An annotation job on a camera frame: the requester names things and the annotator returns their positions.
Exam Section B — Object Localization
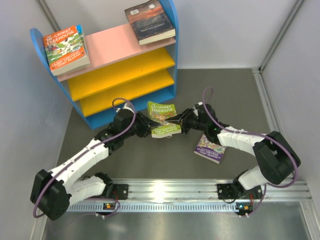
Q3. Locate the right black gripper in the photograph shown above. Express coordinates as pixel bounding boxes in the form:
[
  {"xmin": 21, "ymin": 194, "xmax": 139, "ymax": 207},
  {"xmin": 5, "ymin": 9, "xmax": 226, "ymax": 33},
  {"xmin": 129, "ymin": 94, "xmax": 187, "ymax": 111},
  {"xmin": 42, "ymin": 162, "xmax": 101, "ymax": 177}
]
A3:
[{"xmin": 165, "ymin": 108, "xmax": 208, "ymax": 135}]

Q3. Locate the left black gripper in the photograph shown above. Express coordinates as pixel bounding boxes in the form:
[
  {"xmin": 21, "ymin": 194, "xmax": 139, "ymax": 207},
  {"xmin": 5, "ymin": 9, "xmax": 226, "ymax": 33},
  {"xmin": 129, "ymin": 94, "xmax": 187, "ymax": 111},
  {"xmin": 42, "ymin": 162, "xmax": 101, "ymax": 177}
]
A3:
[{"xmin": 122, "ymin": 110, "xmax": 161, "ymax": 139}]

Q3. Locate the lime 65-storey treehouse book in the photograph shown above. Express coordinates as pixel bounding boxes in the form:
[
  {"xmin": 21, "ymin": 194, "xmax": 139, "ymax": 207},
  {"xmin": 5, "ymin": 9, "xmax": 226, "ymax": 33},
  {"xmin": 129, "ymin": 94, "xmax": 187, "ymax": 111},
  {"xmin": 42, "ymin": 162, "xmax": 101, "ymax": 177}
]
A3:
[{"xmin": 147, "ymin": 101, "xmax": 182, "ymax": 139}]

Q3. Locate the purple 52-storey treehouse book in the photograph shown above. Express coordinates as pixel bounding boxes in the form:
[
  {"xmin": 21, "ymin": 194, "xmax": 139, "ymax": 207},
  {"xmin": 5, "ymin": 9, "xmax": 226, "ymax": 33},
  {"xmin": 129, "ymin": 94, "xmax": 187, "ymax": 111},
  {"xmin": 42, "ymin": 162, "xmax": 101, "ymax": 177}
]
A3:
[{"xmin": 194, "ymin": 134, "xmax": 226, "ymax": 164}]

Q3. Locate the dark two cities book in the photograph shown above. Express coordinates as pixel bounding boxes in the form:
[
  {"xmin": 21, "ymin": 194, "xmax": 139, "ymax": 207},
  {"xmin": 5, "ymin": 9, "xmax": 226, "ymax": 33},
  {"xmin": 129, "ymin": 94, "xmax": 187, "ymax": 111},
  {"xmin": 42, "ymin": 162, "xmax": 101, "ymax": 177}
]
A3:
[{"xmin": 124, "ymin": 0, "xmax": 176, "ymax": 45}]

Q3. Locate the orange 78-storey treehouse book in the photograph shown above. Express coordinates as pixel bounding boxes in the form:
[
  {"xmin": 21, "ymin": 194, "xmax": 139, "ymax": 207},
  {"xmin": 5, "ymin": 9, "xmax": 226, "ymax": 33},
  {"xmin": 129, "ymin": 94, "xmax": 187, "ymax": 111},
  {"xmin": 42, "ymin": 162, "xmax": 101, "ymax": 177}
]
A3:
[{"xmin": 42, "ymin": 25, "xmax": 90, "ymax": 76}]

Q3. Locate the light blue 26-storey book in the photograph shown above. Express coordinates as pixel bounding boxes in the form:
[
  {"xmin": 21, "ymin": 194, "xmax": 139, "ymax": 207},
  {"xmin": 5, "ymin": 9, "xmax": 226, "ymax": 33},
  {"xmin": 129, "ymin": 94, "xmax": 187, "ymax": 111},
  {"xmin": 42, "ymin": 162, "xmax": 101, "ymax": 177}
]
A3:
[{"xmin": 76, "ymin": 24, "xmax": 86, "ymax": 48}]

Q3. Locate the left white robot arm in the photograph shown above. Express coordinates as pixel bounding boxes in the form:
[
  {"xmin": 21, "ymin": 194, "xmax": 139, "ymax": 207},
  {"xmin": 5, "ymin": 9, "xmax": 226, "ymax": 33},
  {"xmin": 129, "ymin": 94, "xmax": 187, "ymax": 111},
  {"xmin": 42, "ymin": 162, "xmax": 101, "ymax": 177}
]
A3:
[{"xmin": 30, "ymin": 106, "xmax": 160, "ymax": 221}]

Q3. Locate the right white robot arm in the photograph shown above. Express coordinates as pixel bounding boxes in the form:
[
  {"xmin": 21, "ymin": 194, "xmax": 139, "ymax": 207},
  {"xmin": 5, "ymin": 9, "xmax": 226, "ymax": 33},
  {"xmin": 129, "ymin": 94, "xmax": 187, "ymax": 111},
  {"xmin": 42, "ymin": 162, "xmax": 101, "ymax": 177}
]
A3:
[{"xmin": 166, "ymin": 102, "xmax": 301, "ymax": 200}]

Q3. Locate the colourful wooden bookshelf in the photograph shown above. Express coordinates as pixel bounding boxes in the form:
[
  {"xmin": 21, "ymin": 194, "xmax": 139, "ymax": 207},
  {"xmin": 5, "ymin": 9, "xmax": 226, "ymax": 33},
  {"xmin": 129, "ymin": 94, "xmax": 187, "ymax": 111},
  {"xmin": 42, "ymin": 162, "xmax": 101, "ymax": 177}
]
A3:
[{"xmin": 30, "ymin": 0, "xmax": 179, "ymax": 129}]

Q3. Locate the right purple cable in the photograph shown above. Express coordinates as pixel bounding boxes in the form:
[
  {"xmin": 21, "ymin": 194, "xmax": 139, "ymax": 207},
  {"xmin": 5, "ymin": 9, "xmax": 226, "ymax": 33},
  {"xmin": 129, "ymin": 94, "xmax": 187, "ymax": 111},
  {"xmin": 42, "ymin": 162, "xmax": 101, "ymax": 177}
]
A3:
[{"xmin": 202, "ymin": 86, "xmax": 300, "ymax": 218}]

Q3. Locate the aluminium mounting rail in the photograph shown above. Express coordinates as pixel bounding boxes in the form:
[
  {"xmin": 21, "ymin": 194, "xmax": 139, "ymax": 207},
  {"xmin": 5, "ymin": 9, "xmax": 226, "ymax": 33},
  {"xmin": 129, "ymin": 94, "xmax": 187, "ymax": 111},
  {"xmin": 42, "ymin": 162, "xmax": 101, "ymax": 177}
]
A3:
[{"xmin": 114, "ymin": 179, "xmax": 312, "ymax": 203}]

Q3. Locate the perforated cable tray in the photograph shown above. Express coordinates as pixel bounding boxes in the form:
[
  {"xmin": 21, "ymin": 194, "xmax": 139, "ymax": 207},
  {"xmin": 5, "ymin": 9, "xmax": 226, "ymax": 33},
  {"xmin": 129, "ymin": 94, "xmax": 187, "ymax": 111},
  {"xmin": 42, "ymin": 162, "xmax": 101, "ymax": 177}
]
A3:
[{"xmin": 68, "ymin": 201, "xmax": 253, "ymax": 213}]

